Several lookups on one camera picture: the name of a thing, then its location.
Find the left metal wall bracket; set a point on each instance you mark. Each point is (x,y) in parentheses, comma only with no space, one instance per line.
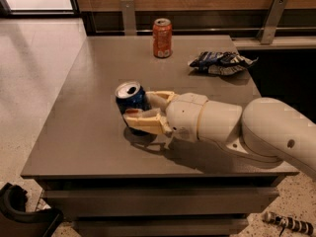
(128,17)

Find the upper grey drawer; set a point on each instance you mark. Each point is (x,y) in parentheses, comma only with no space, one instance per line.
(161,202)

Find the blue pepsi can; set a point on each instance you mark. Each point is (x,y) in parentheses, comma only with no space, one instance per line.
(131,95)

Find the right metal wall bracket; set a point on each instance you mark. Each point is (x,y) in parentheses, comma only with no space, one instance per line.
(267,32)

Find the metal wall bracket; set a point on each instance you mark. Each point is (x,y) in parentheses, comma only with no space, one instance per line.
(128,17)
(267,32)

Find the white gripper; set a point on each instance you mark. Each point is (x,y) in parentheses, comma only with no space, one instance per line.
(186,113)

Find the crumpled blue chip bag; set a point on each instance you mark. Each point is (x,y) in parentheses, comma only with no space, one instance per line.
(221,63)

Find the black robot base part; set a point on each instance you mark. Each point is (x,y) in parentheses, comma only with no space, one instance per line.
(16,222)

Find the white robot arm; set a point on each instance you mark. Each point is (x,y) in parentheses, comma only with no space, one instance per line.
(264,132)

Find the grey drawer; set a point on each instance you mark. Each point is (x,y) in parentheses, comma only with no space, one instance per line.
(185,227)
(161,202)

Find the orange soda can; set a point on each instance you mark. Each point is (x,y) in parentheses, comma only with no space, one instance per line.
(162,38)

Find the lower grey drawer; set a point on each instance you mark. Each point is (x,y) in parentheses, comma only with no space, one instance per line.
(185,227)

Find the grey wall ledge shelf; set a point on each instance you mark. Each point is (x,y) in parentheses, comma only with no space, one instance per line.
(277,43)

